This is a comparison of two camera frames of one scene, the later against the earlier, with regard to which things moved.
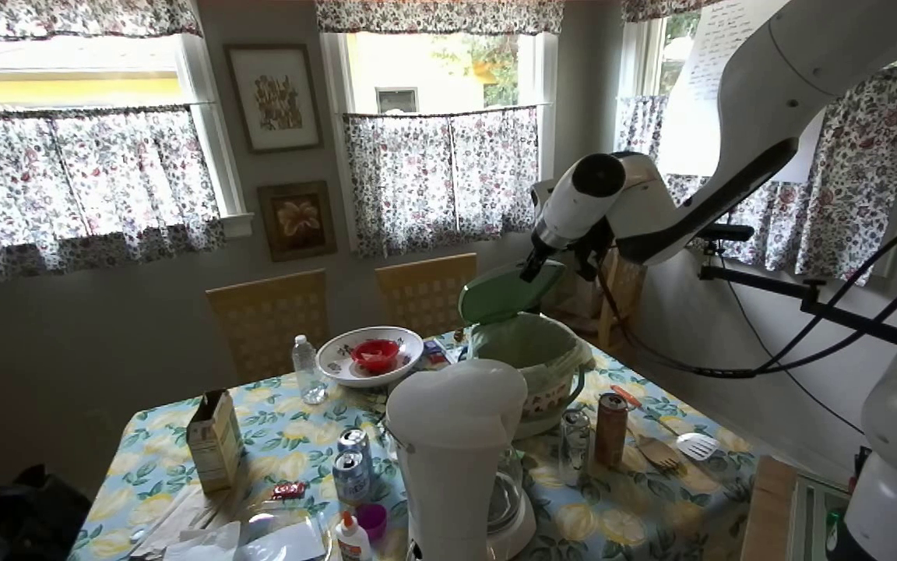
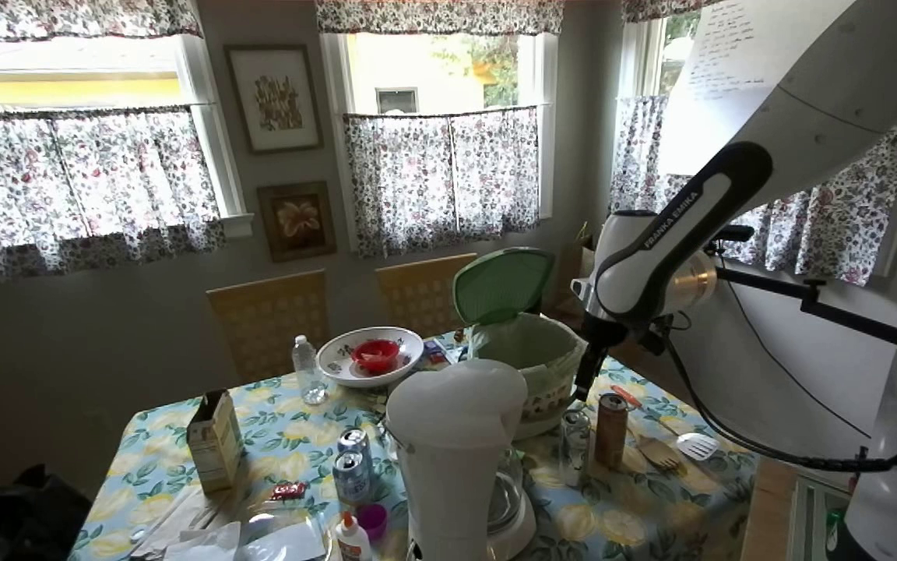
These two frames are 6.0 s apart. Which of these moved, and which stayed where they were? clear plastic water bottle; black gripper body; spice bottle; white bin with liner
Moved: black gripper body
Stayed: clear plastic water bottle; white bin with liner; spice bottle
